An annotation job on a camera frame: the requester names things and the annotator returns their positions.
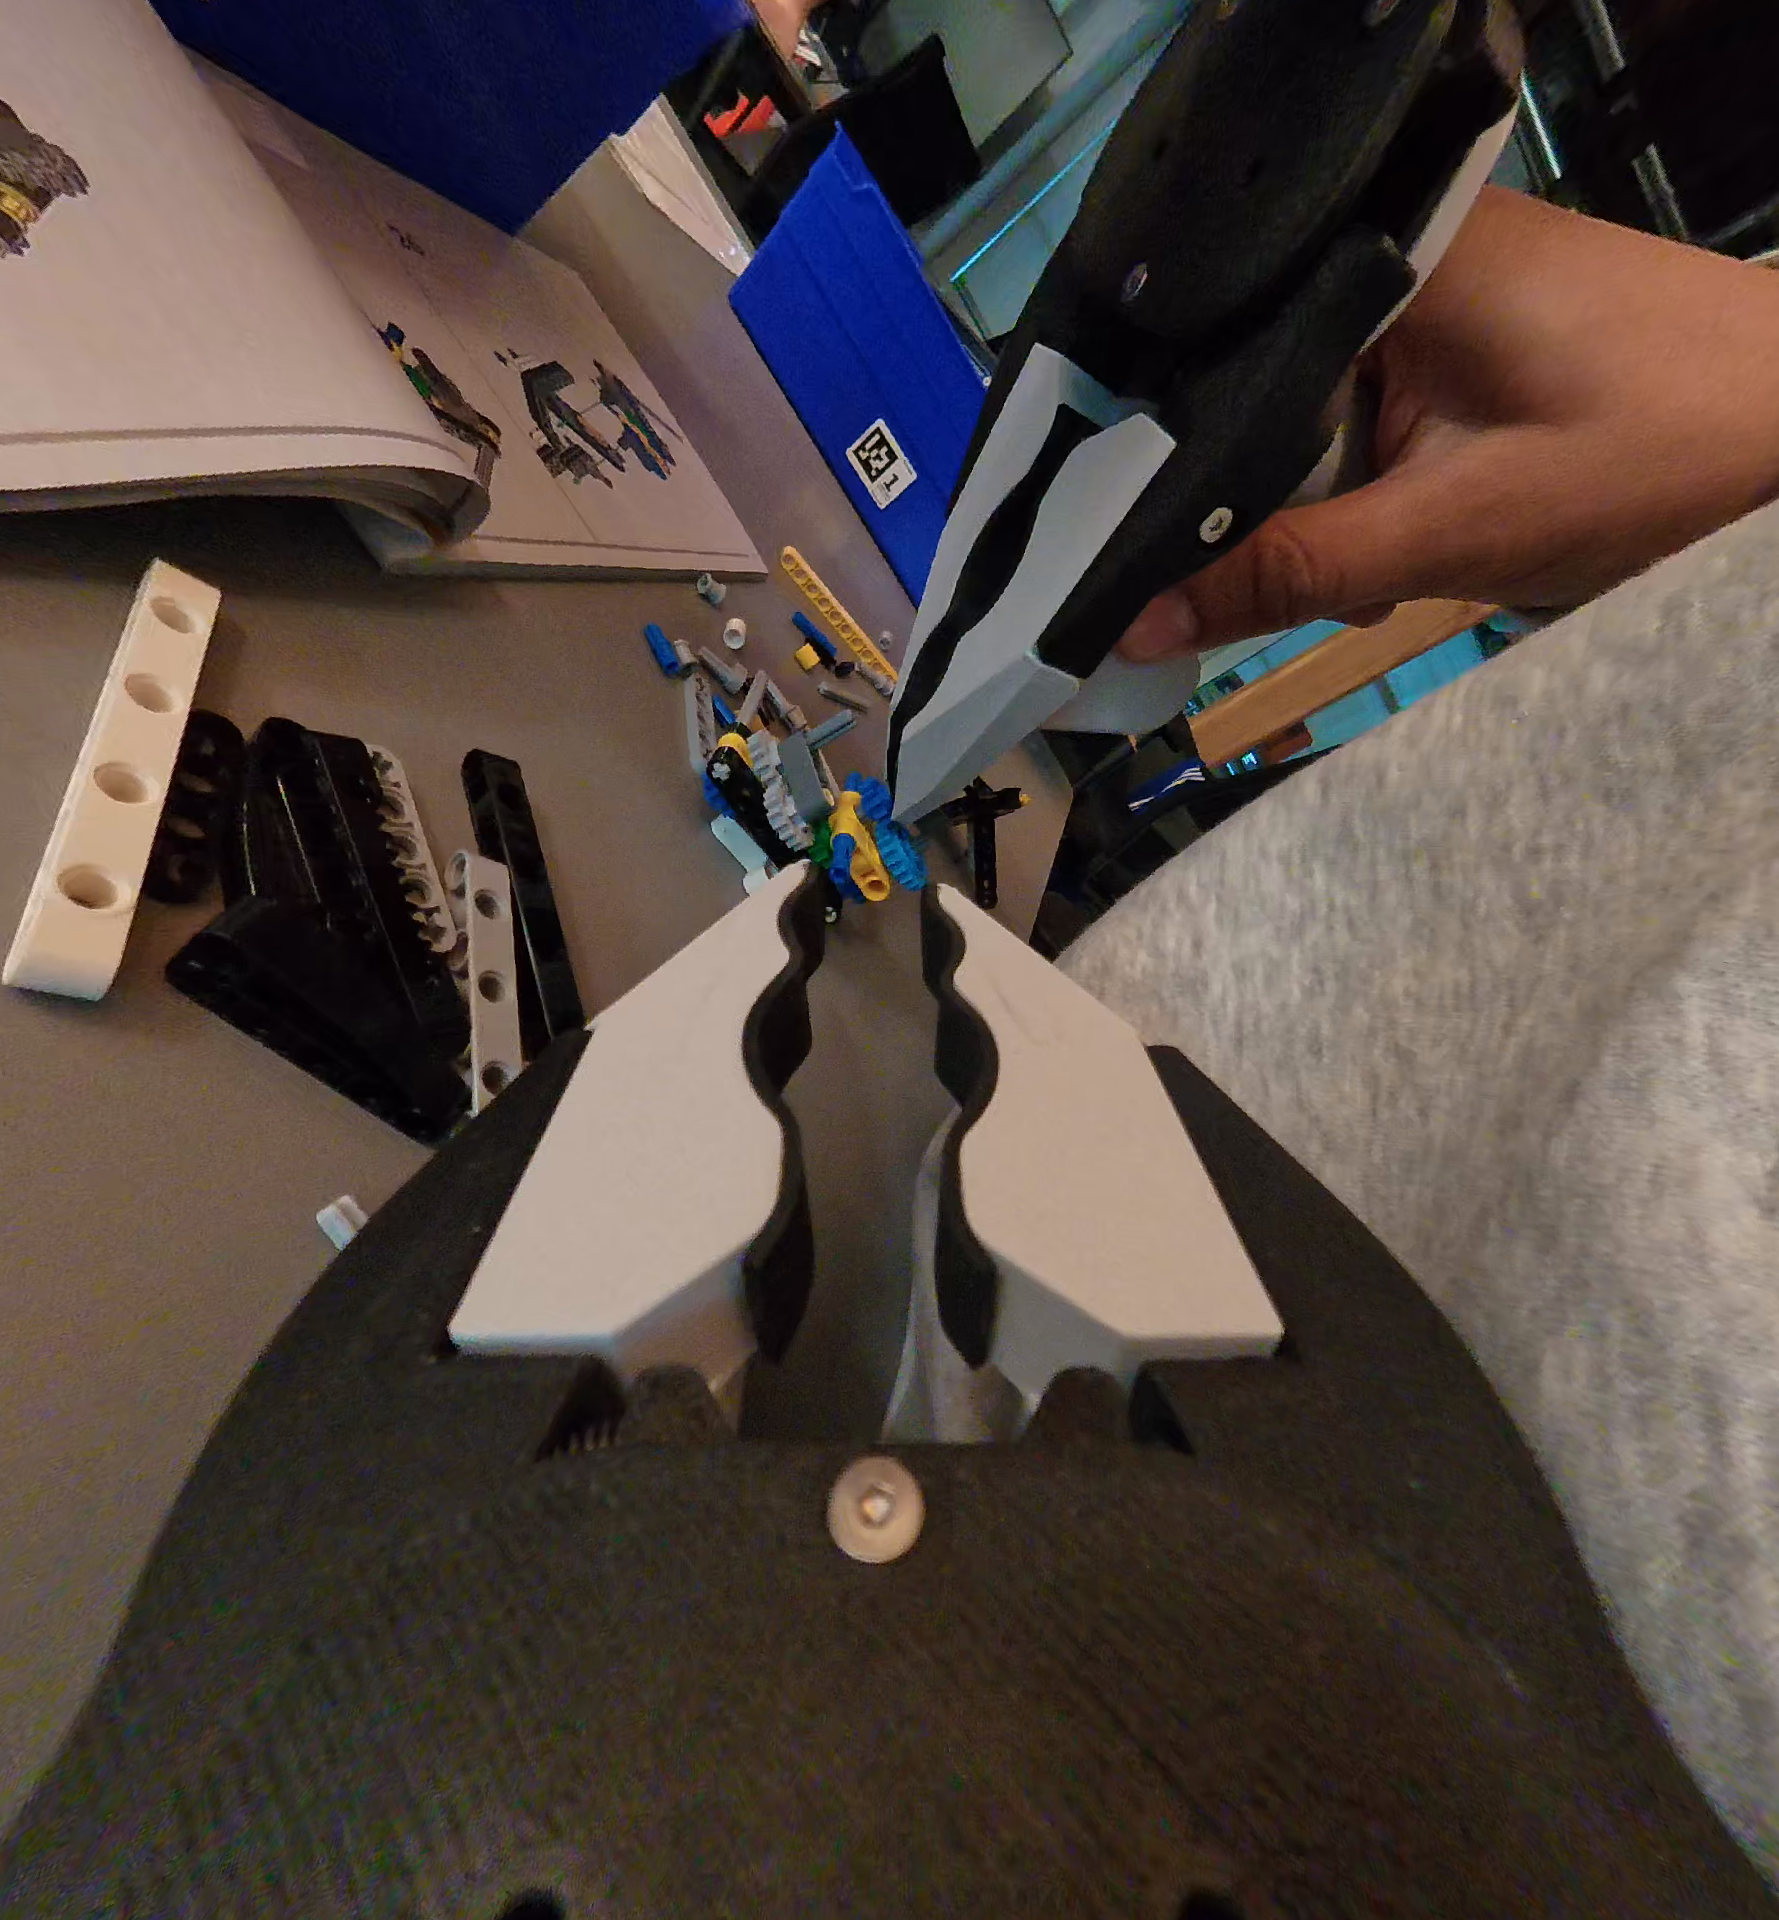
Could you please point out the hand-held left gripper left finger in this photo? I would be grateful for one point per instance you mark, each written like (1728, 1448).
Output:
(635, 1186)

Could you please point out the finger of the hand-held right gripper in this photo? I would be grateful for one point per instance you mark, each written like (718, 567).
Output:
(1084, 495)
(1004, 450)

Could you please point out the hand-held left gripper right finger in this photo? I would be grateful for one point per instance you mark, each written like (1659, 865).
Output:
(1114, 1200)

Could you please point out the black lego linkage subassembly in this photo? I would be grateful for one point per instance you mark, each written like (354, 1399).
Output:
(989, 841)

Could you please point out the lego gear assembly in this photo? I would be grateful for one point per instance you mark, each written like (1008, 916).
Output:
(851, 847)

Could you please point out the long yellow lego beam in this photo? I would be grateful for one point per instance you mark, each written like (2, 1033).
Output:
(847, 617)

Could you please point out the long blue lego pin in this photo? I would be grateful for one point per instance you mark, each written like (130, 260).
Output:
(815, 632)

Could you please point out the short white lego beam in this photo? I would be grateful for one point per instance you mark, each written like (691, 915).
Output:
(488, 946)

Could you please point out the white lego pin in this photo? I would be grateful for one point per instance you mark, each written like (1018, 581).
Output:
(342, 1217)

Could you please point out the long grey lego pin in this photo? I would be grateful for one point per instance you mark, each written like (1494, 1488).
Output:
(784, 702)

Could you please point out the black lego beam with holes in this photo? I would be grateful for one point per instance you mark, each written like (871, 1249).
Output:
(521, 869)

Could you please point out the black lego gear rack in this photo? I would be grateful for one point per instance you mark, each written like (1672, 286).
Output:
(380, 932)

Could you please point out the long black lego beam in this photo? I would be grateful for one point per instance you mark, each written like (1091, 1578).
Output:
(304, 1022)

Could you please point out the thin white lego liftarm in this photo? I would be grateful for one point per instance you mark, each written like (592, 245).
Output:
(417, 855)

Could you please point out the blue and grey lego connector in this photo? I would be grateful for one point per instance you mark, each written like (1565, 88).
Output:
(661, 649)

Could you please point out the thin grey lego liftarm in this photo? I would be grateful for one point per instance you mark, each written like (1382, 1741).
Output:
(699, 720)

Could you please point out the black curved lego liftarm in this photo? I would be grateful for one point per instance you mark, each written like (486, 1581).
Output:
(289, 810)

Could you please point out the small black lego liftarm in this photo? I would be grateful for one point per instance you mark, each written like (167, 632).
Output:
(191, 818)

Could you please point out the long white lego beam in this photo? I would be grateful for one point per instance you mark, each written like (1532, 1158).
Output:
(137, 737)

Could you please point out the lego instruction booklet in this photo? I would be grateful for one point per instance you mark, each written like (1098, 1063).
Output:
(154, 301)

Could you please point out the person's right hand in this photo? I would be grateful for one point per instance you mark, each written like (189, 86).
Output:
(1550, 420)

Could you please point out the blue storage bin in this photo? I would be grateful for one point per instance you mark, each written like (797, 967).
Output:
(453, 90)
(829, 331)

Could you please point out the person's grey sweatshirt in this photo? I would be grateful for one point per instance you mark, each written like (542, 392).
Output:
(1430, 1125)

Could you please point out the clear plastic bag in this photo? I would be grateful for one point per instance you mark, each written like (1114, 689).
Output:
(679, 181)

